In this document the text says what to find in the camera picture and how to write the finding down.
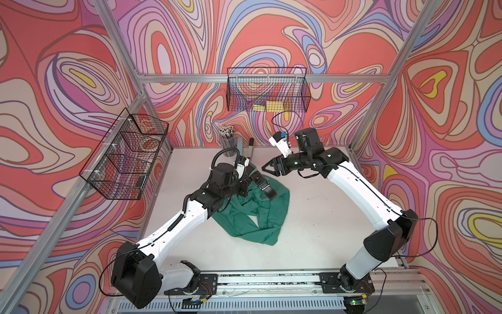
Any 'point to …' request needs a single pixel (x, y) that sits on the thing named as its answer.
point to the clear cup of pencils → (228, 139)
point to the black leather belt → (260, 180)
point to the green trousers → (255, 216)
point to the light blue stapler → (240, 145)
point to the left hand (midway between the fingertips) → (253, 179)
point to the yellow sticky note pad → (274, 106)
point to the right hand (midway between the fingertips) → (268, 170)
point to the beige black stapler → (251, 143)
